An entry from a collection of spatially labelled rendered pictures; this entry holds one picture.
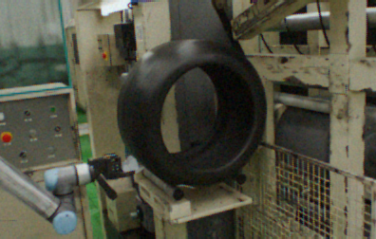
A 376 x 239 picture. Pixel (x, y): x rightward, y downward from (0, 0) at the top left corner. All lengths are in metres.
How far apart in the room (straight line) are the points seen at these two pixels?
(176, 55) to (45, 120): 0.90
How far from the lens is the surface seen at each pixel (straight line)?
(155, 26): 1.88
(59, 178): 1.52
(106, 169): 1.57
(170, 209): 1.62
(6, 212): 2.23
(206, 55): 1.54
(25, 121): 2.17
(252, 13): 1.83
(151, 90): 1.47
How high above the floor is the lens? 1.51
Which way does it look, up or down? 13 degrees down
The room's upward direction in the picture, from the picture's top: 4 degrees counter-clockwise
